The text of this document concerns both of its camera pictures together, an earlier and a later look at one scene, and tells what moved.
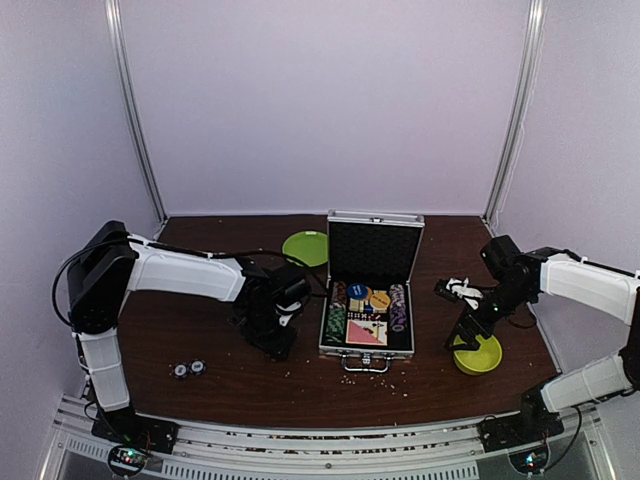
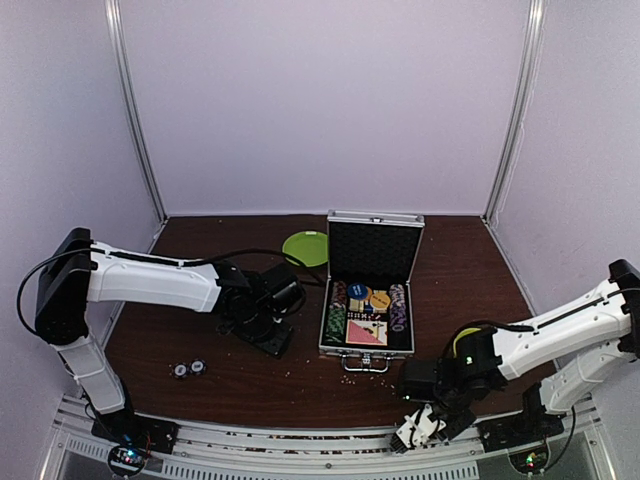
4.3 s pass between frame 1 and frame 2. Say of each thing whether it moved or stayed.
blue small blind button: stayed
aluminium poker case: stayed
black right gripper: moved
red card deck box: stayed
